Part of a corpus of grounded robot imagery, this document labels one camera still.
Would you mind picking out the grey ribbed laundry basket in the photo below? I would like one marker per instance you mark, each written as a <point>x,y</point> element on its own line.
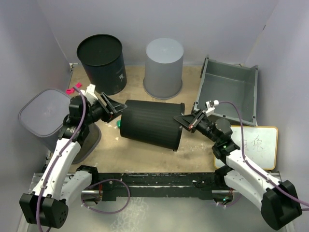
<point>43,116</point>

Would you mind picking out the light grey plastic bucket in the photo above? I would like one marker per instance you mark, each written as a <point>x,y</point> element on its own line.
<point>163,68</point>

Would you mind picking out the green small box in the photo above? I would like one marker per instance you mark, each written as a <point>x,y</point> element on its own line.
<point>118,123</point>

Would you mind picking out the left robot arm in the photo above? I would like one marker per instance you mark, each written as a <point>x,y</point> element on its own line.
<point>48,202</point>

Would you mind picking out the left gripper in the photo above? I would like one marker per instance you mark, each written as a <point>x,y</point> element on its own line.
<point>116,108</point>

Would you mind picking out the grey rectangular plastic crate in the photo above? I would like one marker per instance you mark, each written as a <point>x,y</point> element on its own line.
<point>227,82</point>

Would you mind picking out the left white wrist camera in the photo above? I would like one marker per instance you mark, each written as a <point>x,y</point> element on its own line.
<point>89,93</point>

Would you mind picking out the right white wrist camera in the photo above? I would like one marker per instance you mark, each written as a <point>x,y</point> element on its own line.
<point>210,105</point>

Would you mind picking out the black cylindrical bin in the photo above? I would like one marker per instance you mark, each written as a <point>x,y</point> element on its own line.
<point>152,123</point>

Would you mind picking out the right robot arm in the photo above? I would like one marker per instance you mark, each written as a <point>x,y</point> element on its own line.
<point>276,200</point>

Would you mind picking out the small whiteboard with yellow frame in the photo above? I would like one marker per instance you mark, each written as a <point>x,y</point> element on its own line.
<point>260,145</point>

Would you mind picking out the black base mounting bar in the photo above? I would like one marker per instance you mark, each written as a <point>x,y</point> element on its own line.
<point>161,185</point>

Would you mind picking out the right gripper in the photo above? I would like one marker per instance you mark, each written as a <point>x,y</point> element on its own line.
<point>186,121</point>

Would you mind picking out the pink plastic clip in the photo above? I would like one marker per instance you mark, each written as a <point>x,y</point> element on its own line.
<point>72,90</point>

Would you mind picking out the dark blue cylindrical bin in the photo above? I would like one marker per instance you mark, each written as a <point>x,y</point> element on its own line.
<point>101,56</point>

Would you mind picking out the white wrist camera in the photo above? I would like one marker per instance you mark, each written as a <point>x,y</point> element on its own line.
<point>89,93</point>
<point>210,105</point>

